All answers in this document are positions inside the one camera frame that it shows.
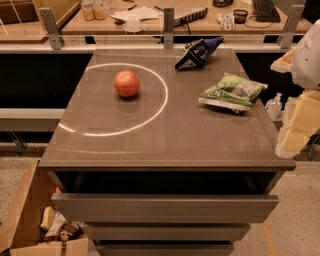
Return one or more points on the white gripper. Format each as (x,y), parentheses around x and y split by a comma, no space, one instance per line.
(308,63)

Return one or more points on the red apple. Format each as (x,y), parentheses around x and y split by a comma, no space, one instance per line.
(126,83)

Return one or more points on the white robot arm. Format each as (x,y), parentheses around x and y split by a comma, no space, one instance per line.
(306,65)

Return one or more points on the green chip bag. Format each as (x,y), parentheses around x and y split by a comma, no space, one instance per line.
(232,92)

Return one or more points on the blue chip bag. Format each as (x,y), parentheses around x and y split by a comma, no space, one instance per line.
(197,53)

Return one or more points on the plastic bottle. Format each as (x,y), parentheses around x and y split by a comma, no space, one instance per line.
(274,106)

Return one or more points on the black keyboard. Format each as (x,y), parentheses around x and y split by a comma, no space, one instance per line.
(264,11)

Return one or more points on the black round container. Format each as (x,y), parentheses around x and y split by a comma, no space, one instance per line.
(240,16)

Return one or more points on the patterned paper cup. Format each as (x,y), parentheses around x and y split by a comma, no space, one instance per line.
(226,21)

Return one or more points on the white power strip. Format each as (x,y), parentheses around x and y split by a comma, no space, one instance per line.
(191,16)

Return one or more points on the grey drawer cabinet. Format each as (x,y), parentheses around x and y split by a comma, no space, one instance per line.
(158,173)

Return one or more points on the white papers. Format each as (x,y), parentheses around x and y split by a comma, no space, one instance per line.
(141,13)

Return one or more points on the amber glass jar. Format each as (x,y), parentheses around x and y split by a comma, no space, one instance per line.
(87,10)
(98,10)

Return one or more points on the cardboard box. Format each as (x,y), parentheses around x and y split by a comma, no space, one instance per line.
(21,234)

